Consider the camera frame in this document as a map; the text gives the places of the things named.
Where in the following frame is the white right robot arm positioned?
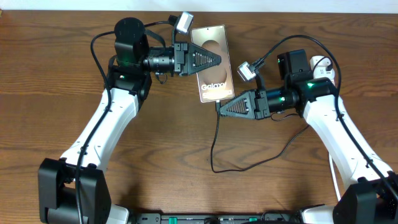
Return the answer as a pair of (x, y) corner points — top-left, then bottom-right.
(216, 50), (397, 223)

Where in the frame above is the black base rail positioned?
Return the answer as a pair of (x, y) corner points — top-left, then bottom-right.
(127, 212), (303, 224)

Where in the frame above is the gold Galaxy smartphone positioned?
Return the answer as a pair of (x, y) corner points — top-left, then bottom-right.
(191, 25), (234, 103)

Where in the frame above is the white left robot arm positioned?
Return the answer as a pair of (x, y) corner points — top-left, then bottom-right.
(38, 17), (221, 224)

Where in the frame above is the white power strip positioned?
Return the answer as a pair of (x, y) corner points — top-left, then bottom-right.
(310, 55), (335, 84)

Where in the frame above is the black USB charger cable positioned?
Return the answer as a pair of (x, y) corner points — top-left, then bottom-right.
(210, 57), (334, 174)

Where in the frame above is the white USB charger plug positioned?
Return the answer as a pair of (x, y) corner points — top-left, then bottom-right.
(319, 64), (335, 78)

